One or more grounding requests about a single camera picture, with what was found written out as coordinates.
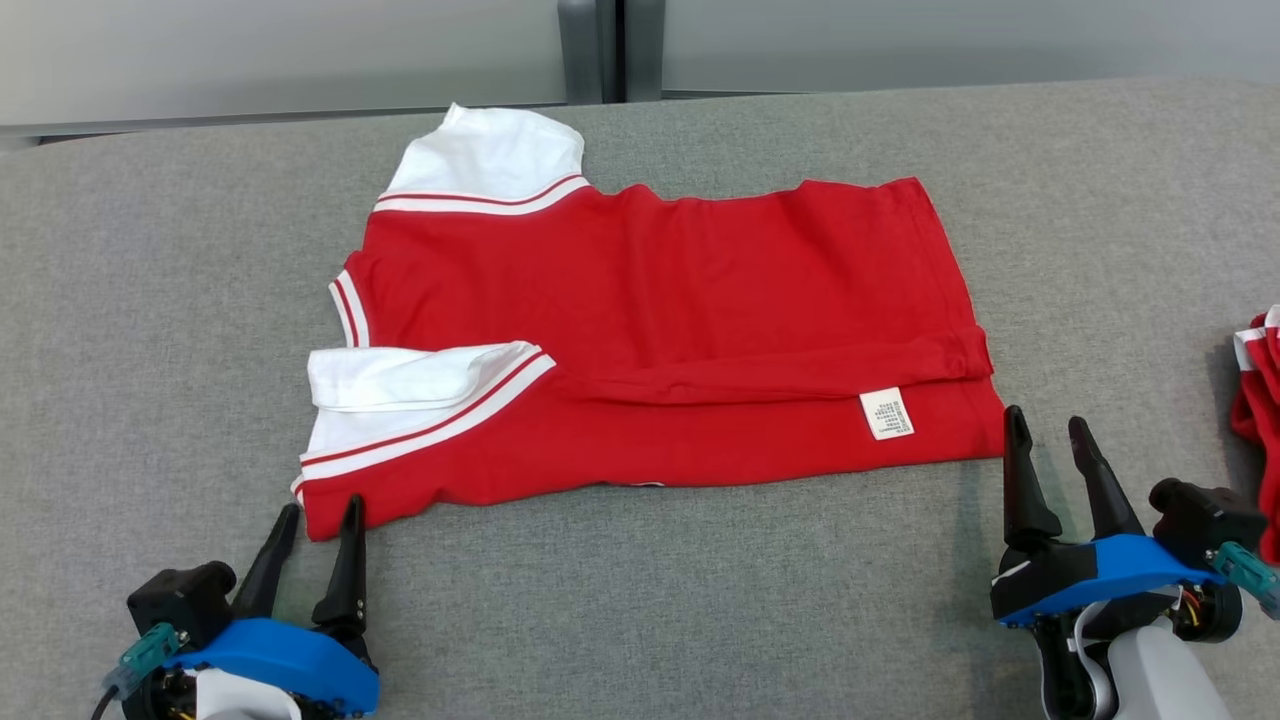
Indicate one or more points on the red number 23 jersey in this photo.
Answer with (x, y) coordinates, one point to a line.
(650, 280)

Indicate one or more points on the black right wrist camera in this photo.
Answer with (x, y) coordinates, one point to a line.
(1205, 520)

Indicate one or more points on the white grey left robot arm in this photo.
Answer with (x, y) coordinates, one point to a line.
(240, 700)

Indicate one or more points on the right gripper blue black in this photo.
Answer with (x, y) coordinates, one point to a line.
(1090, 575)

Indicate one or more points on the red garment with white trim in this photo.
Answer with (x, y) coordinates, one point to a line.
(1262, 400)

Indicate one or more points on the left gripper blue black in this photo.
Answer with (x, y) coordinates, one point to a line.
(290, 660)

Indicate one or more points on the grey partition post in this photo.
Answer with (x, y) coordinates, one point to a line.
(585, 50)

